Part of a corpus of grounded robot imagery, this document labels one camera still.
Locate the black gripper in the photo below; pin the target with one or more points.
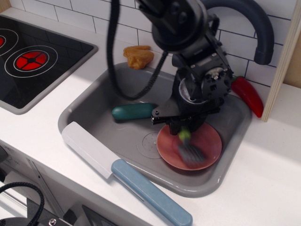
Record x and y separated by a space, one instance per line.
176 113

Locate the green handled grey spatula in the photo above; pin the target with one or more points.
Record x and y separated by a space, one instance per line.
190 154

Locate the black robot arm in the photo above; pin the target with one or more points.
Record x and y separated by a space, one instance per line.
184 29

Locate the pink plate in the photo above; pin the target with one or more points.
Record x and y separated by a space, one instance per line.
206 139

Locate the grey sink basin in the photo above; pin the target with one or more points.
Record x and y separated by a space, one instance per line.
135 140

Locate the dark green toy cucumber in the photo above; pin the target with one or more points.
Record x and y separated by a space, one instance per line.
133 111

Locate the red toy chili pepper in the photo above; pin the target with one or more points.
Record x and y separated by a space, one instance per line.
248 94

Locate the orange toy chicken piece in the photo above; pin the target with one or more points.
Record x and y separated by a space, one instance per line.
138 56

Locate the dark grey faucet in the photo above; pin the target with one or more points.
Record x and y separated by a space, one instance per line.
260 22

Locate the wooden side panel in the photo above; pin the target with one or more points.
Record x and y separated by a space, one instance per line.
284 61

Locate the black toy stovetop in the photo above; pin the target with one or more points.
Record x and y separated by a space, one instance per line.
34 61

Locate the toy knife blue handle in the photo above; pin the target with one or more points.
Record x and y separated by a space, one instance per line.
107 163

